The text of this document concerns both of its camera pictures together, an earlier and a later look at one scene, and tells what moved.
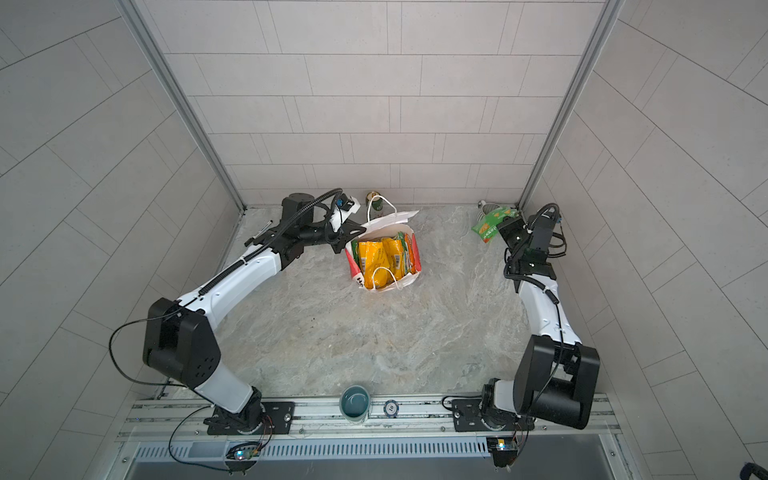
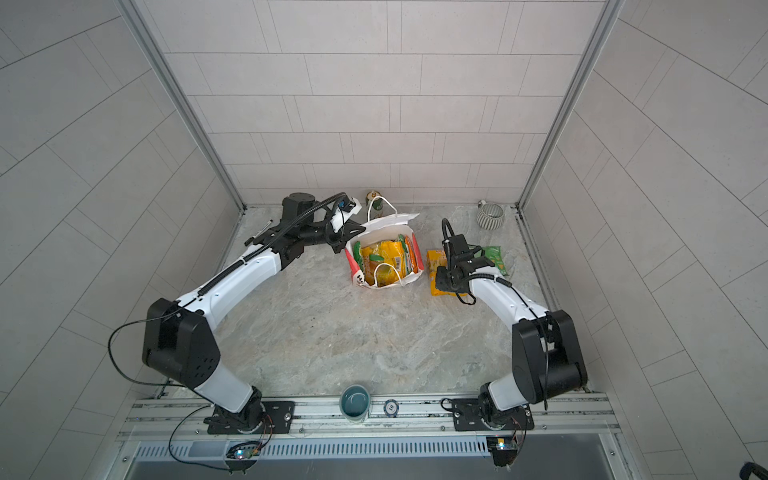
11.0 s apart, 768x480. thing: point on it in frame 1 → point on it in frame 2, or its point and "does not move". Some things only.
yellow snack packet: [382, 262] → [435, 259]
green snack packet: [487, 226] → [494, 254]
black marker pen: [247, 242] does not move
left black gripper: [344, 234] does not move
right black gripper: [507, 229] → [440, 282]
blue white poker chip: [391, 408] does not move
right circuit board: [504, 450] does not move
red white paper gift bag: [386, 256] does not move
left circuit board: [242, 457] does not move
